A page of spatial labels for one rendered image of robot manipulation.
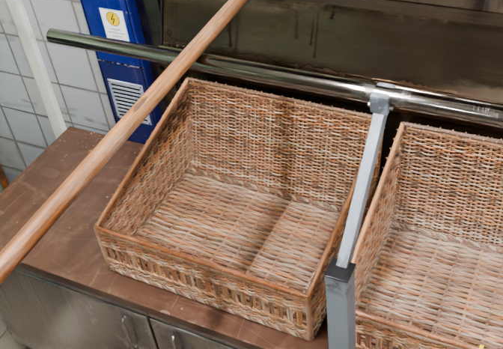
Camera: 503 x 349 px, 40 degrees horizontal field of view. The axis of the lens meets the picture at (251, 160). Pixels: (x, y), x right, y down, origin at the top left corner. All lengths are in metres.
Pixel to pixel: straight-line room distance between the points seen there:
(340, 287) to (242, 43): 0.76
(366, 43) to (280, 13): 0.22
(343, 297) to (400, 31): 0.64
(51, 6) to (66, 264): 0.73
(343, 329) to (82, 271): 0.76
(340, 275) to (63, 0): 1.18
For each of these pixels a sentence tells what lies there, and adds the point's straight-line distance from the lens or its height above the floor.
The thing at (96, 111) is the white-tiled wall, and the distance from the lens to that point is 2.21.
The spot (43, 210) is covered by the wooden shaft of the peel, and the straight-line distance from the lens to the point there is 1.04.
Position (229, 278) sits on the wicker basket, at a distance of 1.51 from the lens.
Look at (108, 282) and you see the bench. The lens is 1.75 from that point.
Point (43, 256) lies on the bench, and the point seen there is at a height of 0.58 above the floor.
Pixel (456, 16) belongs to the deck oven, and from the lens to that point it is 1.51.
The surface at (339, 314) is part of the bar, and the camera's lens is 1.25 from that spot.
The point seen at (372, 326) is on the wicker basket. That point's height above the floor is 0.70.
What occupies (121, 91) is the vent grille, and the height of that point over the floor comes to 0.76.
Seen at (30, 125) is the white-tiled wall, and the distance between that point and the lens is 2.48.
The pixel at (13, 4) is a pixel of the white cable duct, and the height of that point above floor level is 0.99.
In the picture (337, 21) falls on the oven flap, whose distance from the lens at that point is 1.62.
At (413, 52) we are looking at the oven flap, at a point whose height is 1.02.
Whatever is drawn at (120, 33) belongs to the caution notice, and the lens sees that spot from 1.90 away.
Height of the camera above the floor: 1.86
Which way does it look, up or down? 40 degrees down
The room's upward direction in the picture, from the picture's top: 8 degrees counter-clockwise
